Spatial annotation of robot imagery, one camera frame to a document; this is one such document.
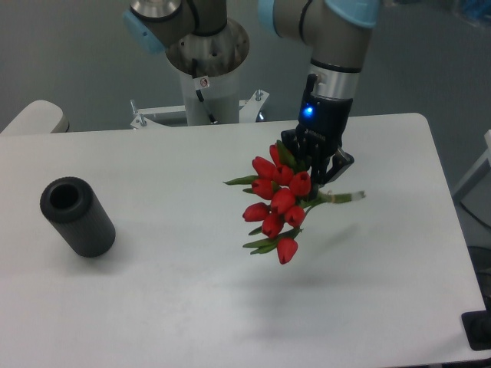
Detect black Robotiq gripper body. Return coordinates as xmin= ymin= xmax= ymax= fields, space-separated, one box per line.
xmin=295 ymin=91 xmax=353 ymax=180

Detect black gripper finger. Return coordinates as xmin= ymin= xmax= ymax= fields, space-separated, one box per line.
xmin=321 ymin=148 xmax=354 ymax=185
xmin=281 ymin=129 xmax=298 ymax=153

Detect red tulip bouquet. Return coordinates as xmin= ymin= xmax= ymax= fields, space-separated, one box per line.
xmin=224 ymin=141 xmax=365 ymax=265

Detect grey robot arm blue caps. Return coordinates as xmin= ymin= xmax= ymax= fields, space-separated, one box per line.
xmin=123 ymin=1 xmax=380 ymax=187

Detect white furniture at right edge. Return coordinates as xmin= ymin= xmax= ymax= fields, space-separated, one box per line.
xmin=451 ymin=130 xmax=490 ymax=202

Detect black device at table edge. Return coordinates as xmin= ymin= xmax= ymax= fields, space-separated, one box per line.
xmin=461 ymin=310 xmax=490 ymax=351

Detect black cylindrical vase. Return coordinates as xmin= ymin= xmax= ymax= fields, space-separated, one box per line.
xmin=39 ymin=176 xmax=116 ymax=258

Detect white chair backrest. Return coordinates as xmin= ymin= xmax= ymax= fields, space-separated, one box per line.
xmin=1 ymin=100 xmax=70 ymax=136

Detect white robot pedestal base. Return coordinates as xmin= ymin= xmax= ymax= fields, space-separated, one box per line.
xmin=129 ymin=17 xmax=269 ymax=130

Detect black cable on pedestal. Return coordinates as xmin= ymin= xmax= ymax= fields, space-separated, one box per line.
xmin=190 ymin=57 xmax=219 ymax=125

